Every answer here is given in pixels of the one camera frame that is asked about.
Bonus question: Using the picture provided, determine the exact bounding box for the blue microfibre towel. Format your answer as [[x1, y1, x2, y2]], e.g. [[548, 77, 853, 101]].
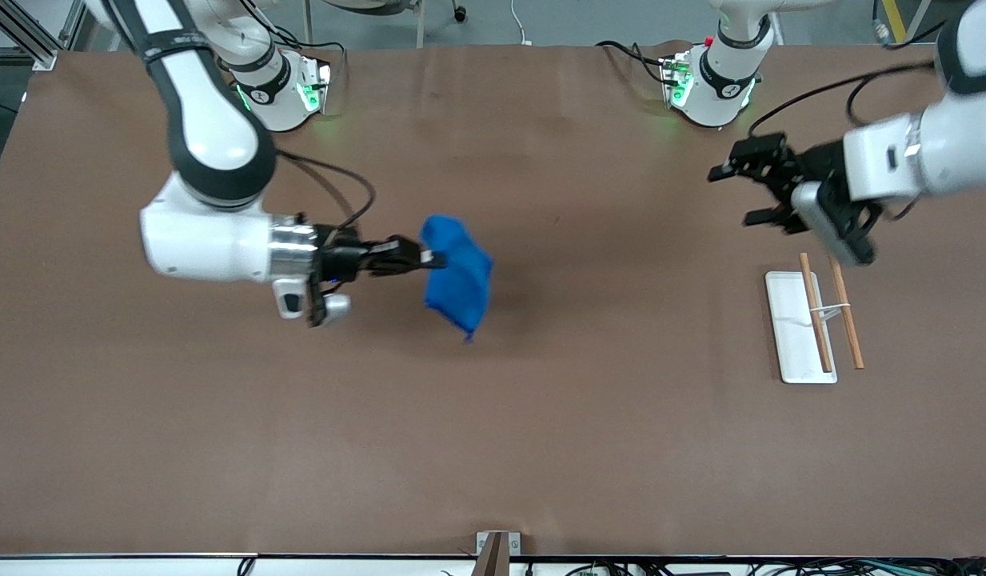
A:
[[420, 214, 494, 344]]

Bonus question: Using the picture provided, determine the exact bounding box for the white rack with wooden bars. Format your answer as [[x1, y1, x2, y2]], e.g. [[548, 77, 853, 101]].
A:
[[764, 252, 866, 386]]

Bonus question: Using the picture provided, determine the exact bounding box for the black left arm base cable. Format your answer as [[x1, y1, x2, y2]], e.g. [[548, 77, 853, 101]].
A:
[[595, 39, 671, 86]]

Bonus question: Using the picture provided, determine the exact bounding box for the black arm base cable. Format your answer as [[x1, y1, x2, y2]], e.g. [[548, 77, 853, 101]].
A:
[[253, 0, 348, 77], [595, 39, 671, 86]]

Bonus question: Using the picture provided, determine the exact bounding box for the black right arm base cable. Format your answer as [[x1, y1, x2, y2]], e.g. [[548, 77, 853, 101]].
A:
[[253, 0, 348, 77]]

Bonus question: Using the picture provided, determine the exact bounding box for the white floor cable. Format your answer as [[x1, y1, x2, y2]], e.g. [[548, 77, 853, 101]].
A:
[[509, 0, 534, 46]]

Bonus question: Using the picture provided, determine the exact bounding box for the grey metal table bracket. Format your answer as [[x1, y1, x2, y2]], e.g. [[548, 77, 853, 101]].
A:
[[474, 530, 522, 576]]

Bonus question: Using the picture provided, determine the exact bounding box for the black cable bundle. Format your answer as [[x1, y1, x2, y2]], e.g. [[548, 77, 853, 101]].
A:
[[565, 557, 986, 576]]

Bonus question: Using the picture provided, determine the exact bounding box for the aluminium frame profile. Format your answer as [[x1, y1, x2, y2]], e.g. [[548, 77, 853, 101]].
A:
[[0, 0, 91, 72]]

